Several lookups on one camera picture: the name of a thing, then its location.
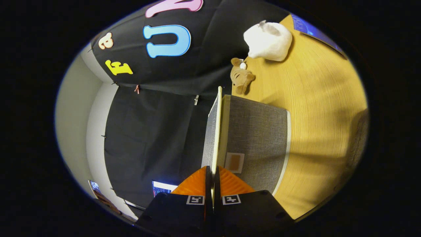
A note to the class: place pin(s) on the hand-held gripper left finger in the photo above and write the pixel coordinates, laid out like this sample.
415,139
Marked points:
184,214

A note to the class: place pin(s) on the grey fabric storage box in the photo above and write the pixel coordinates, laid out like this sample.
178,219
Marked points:
256,135

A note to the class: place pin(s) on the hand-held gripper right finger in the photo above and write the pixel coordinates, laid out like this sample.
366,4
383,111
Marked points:
243,214

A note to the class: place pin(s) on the black backdrop cloth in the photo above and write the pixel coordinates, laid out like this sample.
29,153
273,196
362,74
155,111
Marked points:
148,131

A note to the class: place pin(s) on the brown plush toy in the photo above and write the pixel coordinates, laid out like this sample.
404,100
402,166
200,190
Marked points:
241,77

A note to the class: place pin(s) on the pink clip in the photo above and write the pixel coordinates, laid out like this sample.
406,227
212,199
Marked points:
137,89

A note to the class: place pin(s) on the silver clip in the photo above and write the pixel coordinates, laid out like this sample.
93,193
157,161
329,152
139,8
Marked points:
196,99

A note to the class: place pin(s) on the white plush toy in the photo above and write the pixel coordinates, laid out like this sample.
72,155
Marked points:
268,42

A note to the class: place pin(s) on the dark blue book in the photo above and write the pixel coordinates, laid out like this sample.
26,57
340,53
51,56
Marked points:
312,31

